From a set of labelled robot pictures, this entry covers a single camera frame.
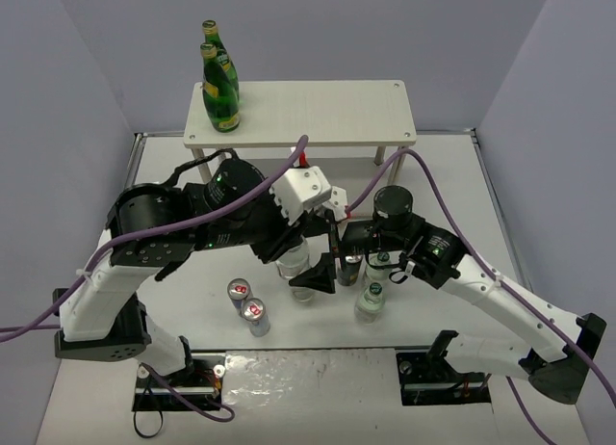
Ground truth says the left metal table rail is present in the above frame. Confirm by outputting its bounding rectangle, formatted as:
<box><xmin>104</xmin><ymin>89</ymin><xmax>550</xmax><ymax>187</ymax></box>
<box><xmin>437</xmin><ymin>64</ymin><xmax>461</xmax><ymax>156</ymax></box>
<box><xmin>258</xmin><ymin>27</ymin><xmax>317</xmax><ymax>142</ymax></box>
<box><xmin>95</xmin><ymin>132</ymin><xmax>145</xmax><ymax>253</ymax></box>

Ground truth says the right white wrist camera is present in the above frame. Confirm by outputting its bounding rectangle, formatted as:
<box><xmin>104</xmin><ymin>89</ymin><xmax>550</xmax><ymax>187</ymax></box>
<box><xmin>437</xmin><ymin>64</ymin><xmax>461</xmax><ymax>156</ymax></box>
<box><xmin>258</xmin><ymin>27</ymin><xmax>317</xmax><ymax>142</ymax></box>
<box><xmin>319</xmin><ymin>186</ymin><xmax>348</xmax><ymax>223</ymax></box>

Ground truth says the metal table rail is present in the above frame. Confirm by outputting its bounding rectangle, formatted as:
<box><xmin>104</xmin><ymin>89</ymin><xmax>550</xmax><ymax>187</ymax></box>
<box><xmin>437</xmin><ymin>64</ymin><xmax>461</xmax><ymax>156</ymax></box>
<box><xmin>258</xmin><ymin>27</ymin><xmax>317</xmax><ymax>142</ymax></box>
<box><xmin>95</xmin><ymin>132</ymin><xmax>145</xmax><ymax>253</ymax></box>
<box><xmin>470</xmin><ymin>128</ymin><xmax>527</xmax><ymax>284</ymax></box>

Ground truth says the green glass bottle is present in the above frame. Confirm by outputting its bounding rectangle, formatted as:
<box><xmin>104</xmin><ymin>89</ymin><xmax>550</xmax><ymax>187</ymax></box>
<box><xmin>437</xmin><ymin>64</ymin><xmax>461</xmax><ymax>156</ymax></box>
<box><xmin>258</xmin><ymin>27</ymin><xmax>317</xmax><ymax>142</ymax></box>
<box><xmin>202</xmin><ymin>19</ymin><xmax>240</xmax><ymax>98</ymax></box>
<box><xmin>200</xmin><ymin>42</ymin><xmax>241</xmax><ymax>133</ymax></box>

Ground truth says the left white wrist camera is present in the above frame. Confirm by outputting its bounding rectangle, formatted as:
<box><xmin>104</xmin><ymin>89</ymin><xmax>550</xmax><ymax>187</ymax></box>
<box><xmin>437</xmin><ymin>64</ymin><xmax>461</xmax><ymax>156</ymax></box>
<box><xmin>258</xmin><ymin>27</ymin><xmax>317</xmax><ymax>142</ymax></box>
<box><xmin>269</xmin><ymin>166</ymin><xmax>332</xmax><ymax>225</ymax></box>

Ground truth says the clear bottle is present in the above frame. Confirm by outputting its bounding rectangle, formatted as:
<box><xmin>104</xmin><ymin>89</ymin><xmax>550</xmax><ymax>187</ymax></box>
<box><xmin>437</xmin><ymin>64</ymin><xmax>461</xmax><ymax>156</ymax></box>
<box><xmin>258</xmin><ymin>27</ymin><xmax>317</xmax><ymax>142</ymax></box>
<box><xmin>289</xmin><ymin>265</ymin><xmax>316</xmax><ymax>302</ymax></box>
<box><xmin>364</xmin><ymin>251</ymin><xmax>392</xmax><ymax>286</ymax></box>
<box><xmin>275</xmin><ymin>238</ymin><xmax>310</xmax><ymax>280</ymax></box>
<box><xmin>354</xmin><ymin>282</ymin><xmax>385</xmax><ymax>324</ymax></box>

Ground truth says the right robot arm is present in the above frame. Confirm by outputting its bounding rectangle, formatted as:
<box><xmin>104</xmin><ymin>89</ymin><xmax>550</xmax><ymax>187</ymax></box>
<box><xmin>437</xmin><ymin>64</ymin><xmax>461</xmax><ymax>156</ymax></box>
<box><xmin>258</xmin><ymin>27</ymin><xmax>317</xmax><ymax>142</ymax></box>
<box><xmin>326</xmin><ymin>185</ymin><xmax>606</xmax><ymax>405</ymax></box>

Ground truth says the black can right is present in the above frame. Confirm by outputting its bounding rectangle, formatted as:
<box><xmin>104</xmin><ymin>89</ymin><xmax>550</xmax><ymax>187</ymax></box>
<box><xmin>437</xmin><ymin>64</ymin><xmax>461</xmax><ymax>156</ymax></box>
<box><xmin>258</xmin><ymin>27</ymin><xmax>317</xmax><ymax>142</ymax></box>
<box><xmin>336</xmin><ymin>255</ymin><xmax>363</xmax><ymax>287</ymax></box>

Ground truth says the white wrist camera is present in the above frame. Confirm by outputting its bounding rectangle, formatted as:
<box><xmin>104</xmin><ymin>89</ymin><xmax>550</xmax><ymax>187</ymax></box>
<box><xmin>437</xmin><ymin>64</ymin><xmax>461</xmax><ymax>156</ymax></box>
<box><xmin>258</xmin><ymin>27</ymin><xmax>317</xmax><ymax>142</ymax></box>
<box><xmin>319</xmin><ymin>186</ymin><xmax>348</xmax><ymax>223</ymax></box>
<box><xmin>269</xmin><ymin>166</ymin><xmax>332</xmax><ymax>225</ymax></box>

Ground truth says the white two-tier shelf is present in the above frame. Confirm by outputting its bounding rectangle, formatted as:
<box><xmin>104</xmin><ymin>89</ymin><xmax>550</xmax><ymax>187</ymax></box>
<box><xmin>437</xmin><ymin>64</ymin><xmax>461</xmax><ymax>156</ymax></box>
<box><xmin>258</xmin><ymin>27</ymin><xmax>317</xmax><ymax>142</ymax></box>
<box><xmin>184</xmin><ymin>80</ymin><xmax>417</xmax><ymax>200</ymax></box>

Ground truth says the right metal table rail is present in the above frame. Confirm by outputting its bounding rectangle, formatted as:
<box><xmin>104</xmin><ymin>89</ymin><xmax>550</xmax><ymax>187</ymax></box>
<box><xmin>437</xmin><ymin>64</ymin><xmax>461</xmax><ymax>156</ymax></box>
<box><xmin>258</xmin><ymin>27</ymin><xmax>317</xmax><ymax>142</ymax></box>
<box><xmin>470</xmin><ymin>128</ymin><xmax>527</xmax><ymax>284</ymax></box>

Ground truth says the silver red can front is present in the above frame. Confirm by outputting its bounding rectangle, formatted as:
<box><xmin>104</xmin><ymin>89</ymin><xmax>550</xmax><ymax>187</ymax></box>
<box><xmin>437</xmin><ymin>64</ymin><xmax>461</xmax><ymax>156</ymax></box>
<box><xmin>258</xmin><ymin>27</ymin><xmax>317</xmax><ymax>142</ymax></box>
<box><xmin>242</xmin><ymin>298</ymin><xmax>270</xmax><ymax>337</ymax></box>

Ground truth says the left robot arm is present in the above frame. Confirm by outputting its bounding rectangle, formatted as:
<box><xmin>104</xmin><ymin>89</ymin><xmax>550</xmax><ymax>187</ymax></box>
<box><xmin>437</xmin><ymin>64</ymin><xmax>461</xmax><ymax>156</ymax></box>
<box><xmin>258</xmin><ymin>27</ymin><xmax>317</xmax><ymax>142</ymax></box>
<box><xmin>54</xmin><ymin>154</ymin><xmax>345</xmax><ymax>379</ymax></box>

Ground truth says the green glass bottle front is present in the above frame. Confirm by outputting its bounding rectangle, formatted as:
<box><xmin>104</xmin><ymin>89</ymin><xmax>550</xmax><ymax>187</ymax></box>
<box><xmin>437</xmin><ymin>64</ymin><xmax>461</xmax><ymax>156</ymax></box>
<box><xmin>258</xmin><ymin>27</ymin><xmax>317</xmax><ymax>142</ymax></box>
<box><xmin>200</xmin><ymin>42</ymin><xmax>241</xmax><ymax>133</ymax></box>

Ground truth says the silver red can rear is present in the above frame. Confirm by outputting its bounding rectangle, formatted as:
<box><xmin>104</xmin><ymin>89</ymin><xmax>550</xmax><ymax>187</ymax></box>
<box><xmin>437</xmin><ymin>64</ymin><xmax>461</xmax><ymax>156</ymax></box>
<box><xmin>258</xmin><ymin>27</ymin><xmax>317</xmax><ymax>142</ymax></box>
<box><xmin>227</xmin><ymin>277</ymin><xmax>253</xmax><ymax>316</ymax></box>

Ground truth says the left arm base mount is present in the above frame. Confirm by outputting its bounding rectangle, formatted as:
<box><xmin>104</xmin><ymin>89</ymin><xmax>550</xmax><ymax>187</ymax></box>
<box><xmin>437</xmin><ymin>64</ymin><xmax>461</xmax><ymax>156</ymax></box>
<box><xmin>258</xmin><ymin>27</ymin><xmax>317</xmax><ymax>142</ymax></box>
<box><xmin>131</xmin><ymin>353</ymin><xmax>226</xmax><ymax>412</ymax></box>

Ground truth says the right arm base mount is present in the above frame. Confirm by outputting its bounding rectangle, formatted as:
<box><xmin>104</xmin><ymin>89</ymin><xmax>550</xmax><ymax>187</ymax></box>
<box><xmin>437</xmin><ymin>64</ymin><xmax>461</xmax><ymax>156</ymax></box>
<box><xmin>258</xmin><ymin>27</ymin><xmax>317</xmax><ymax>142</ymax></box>
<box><xmin>396</xmin><ymin>348</ymin><xmax>491</xmax><ymax>406</ymax></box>

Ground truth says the silver red can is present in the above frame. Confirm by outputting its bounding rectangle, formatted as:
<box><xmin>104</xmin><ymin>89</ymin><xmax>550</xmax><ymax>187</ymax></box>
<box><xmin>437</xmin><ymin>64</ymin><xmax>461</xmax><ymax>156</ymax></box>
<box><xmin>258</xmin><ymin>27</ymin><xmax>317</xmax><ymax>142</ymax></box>
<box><xmin>242</xmin><ymin>298</ymin><xmax>270</xmax><ymax>337</ymax></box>
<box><xmin>227</xmin><ymin>277</ymin><xmax>253</xmax><ymax>316</ymax></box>

